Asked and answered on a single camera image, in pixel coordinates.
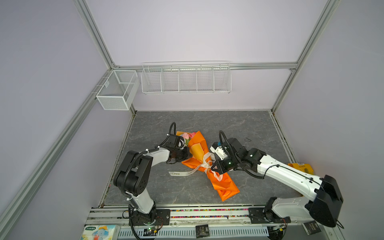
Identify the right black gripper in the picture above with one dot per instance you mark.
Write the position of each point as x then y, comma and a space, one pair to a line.
219, 169

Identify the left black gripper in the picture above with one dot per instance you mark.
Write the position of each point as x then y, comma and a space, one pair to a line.
187, 154

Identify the white ribbon strip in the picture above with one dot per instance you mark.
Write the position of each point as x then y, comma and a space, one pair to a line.
207, 159

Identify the orange wrapping paper sheet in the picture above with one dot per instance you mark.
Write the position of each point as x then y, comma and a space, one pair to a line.
202, 160

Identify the red pink fake rose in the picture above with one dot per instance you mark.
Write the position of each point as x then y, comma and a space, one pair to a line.
191, 135

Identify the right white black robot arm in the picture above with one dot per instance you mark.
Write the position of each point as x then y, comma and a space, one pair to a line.
321, 198

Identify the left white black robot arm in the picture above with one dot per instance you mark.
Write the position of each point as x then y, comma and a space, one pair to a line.
133, 174

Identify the yellow snack bag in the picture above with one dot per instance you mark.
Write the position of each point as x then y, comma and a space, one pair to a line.
306, 168

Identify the black square card middle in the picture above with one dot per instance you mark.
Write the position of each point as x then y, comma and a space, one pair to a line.
202, 231

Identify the black square card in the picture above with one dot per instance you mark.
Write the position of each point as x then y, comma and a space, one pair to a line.
202, 231
311, 228

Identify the black square card right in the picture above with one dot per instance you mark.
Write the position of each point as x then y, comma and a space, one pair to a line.
311, 228

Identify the tissue pack with elephant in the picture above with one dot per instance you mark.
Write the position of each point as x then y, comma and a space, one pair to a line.
100, 232

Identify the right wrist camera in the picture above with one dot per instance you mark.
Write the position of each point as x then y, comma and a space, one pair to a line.
218, 150

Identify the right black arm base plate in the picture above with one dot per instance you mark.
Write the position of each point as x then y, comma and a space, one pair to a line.
259, 216

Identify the long white wire rack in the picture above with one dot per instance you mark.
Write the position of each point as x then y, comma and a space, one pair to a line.
193, 77

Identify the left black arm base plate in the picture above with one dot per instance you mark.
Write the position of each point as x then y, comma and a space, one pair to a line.
158, 217

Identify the small white wire basket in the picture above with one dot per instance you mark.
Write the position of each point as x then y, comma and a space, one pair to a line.
118, 91

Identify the white slotted cable duct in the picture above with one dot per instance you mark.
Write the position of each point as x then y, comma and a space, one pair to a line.
214, 232

